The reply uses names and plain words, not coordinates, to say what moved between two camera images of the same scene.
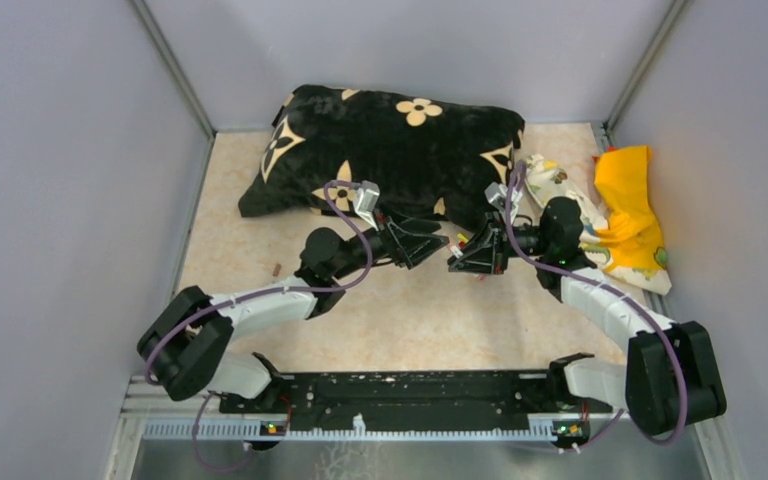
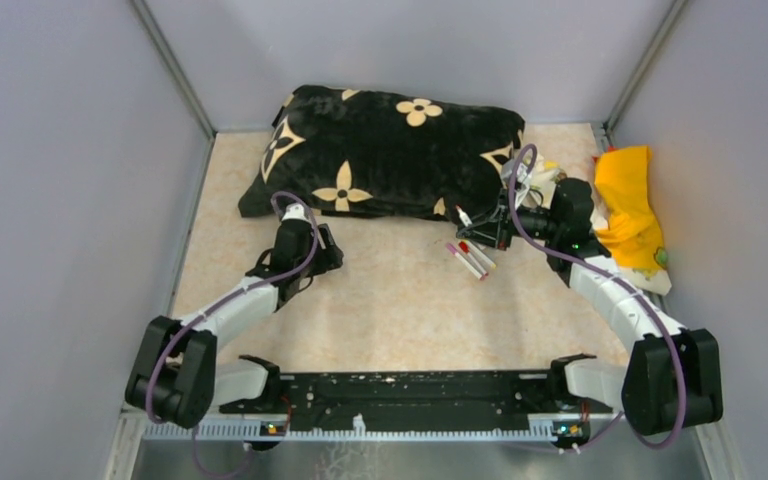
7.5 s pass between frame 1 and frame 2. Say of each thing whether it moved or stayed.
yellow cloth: stayed
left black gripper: moved
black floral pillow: stayed
